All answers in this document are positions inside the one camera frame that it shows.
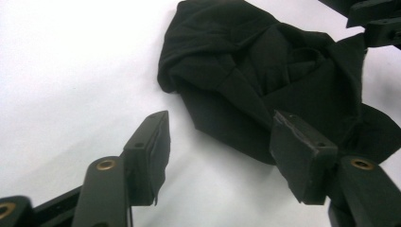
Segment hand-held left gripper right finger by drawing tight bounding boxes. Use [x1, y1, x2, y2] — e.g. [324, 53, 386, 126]
[269, 110, 401, 227]

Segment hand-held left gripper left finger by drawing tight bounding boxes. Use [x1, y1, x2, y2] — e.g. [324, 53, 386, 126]
[71, 110, 171, 227]

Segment black shorts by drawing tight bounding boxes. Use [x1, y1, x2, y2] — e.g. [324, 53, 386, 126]
[157, 0, 401, 166]

